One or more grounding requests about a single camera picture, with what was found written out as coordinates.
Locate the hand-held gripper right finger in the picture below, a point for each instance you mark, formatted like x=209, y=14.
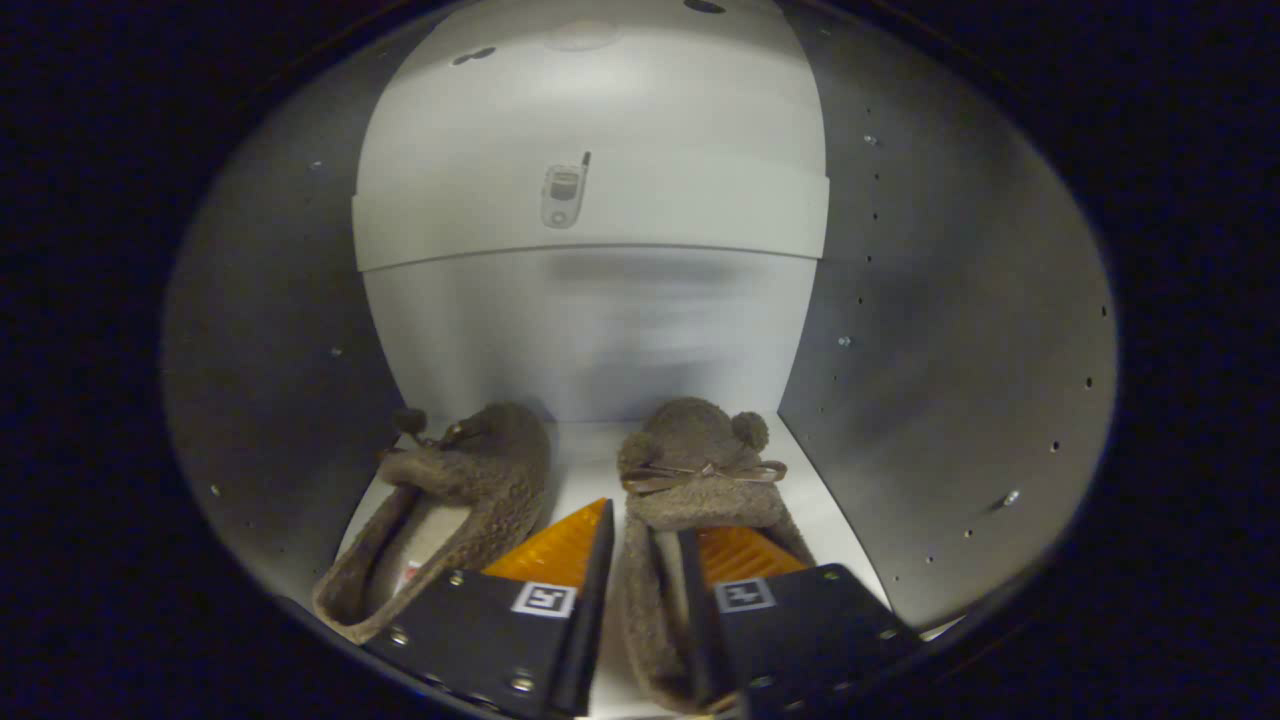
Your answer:
x=700, y=620

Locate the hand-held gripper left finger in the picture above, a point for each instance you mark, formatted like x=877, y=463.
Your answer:
x=590, y=640

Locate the brown fuzzy shoe with bow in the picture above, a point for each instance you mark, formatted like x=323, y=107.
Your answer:
x=490, y=460
x=700, y=440

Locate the grey shoe cabinet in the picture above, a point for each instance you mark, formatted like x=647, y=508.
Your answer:
x=950, y=350

